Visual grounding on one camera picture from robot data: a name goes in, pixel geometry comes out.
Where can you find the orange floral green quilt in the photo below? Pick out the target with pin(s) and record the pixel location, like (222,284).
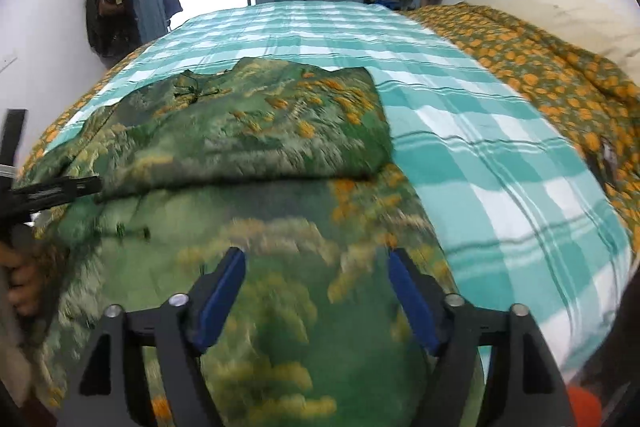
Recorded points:
(583,95)

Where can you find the hanging dark coats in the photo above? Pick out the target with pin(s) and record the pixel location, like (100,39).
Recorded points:
(112,28)

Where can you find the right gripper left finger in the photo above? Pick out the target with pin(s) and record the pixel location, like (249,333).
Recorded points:
(110,388)

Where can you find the white wall switch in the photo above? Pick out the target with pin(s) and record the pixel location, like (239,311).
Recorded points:
(7,60)

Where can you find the smartphone on quilt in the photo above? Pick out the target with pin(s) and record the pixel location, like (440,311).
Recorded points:
(610,162)

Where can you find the person left hand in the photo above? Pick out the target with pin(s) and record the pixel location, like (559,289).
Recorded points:
(25,279)

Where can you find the teal plaid bed sheet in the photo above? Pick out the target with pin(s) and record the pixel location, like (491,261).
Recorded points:
(519,214)

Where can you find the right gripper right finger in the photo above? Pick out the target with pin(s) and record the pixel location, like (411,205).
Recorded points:
(524,386)

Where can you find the orange fluffy garment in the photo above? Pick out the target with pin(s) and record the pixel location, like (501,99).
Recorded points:
(586,407)

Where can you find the green landscape print jacket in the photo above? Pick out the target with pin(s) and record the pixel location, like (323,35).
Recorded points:
(291,163)

